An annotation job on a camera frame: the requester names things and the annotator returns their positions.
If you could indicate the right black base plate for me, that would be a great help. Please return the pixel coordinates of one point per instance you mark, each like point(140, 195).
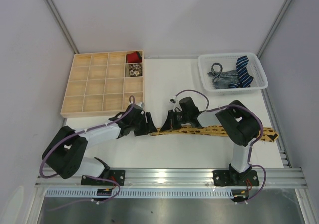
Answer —
point(223, 178)

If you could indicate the grey paisley tie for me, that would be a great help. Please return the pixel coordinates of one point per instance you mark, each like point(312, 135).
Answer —
point(220, 78)

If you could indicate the blue striped tie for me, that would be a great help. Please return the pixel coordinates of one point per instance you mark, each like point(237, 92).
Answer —
point(244, 78)

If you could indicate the rolled red tie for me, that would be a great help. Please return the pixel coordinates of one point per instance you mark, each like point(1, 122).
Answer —
point(134, 57)

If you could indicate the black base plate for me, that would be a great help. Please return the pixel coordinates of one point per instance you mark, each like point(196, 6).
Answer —
point(223, 178)
point(114, 175)

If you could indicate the white plastic basket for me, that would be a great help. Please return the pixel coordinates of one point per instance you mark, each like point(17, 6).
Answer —
point(228, 62)

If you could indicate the wooden compartment tray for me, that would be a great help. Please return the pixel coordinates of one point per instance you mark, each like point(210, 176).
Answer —
point(99, 84)

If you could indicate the white slotted cable duct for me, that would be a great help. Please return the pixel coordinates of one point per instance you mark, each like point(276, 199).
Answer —
point(140, 193)

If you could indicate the rolled floral tie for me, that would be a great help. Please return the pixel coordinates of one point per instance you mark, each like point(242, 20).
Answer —
point(135, 69)

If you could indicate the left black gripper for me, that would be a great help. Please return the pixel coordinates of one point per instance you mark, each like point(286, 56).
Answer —
point(143, 122)

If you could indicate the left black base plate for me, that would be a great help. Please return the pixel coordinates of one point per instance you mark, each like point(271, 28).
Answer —
point(114, 175)

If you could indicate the right aluminium frame post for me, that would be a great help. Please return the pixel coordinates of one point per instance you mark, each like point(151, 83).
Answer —
point(276, 23)

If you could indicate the aluminium frame post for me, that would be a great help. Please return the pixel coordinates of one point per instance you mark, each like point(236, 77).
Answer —
point(61, 24)
point(276, 23)

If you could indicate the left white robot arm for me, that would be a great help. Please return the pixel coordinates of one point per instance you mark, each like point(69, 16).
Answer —
point(64, 156)

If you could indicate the yellow patterned tie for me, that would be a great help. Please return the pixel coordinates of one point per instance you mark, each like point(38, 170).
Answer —
point(269, 135)

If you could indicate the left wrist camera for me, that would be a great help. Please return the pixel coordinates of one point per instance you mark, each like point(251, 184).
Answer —
point(140, 105)

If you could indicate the left aluminium frame post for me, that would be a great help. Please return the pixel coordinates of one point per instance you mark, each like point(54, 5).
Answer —
point(61, 24)

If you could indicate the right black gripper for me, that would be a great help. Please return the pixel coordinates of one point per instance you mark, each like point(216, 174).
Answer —
point(173, 119)

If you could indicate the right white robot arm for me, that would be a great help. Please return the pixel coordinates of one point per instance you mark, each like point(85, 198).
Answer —
point(239, 123)

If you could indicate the aluminium mounting rail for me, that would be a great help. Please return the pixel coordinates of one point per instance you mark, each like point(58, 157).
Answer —
point(203, 177)

